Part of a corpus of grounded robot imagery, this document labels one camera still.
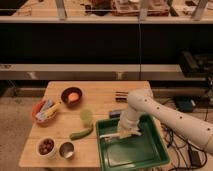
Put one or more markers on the blue grey sponge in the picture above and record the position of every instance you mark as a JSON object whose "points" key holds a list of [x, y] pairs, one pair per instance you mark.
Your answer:
{"points": [[114, 113]]}

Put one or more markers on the orange bowl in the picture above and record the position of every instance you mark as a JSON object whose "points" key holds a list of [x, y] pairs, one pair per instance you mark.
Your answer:
{"points": [[36, 108]]}

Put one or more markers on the light green cup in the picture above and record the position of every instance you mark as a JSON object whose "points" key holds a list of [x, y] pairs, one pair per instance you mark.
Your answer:
{"points": [[86, 117]]}

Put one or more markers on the white dish brush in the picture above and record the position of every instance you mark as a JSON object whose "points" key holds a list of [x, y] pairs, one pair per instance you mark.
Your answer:
{"points": [[109, 135]]}

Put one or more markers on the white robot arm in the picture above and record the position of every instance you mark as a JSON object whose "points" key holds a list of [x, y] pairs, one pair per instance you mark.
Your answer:
{"points": [[141, 101]]}

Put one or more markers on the green plastic tray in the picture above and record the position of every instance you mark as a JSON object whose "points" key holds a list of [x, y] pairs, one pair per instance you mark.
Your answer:
{"points": [[132, 153]]}

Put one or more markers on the dark brown bowl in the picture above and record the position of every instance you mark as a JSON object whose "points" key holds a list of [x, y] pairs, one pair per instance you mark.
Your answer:
{"points": [[66, 92]]}

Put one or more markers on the yellow corn toy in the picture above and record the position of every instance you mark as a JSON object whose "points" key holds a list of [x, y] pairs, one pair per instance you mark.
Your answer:
{"points": [[49, 112]]}

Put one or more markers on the black box on shelf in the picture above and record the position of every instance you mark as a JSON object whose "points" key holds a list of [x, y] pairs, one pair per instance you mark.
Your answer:
{"points": [[198, 65]]}

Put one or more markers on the grey blue cloth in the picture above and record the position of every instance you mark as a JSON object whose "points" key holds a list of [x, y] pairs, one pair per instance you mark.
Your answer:
{"points": [[40, 115]]}

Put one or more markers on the silver metal cup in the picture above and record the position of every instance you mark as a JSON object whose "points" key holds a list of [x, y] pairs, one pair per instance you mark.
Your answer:
{"points": [[66, 150]]}

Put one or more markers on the dark striped block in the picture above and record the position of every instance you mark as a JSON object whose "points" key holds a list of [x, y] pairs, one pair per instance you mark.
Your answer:
{"points": [[121, 96]]}

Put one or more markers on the green cucumber toy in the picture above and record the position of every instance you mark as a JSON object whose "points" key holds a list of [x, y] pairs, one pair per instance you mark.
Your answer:
{"points": [[82, 134]]}

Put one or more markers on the orange egg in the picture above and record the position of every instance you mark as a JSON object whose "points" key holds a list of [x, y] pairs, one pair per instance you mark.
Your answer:
{"points": [[73, 97]]}

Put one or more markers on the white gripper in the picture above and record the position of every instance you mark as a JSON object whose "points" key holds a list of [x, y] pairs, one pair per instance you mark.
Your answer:
{"points": [[128, 123]]}

